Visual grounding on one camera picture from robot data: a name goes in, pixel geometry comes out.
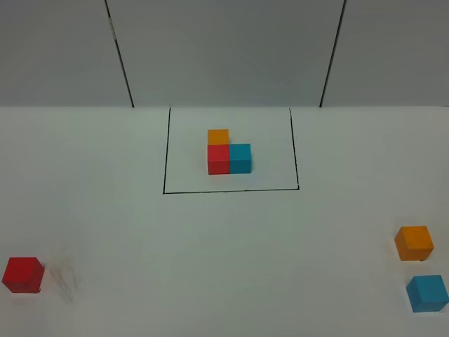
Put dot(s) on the red template block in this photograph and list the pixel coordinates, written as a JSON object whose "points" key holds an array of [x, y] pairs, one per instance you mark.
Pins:
{"points": [[218, 159]]}

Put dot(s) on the blue template block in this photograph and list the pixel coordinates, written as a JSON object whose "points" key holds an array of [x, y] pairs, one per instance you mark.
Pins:
{"points": [[240, 158]]}

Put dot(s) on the orange template block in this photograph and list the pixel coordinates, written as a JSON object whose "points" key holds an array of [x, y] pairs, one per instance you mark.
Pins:
{"points": [[218, 137]]}

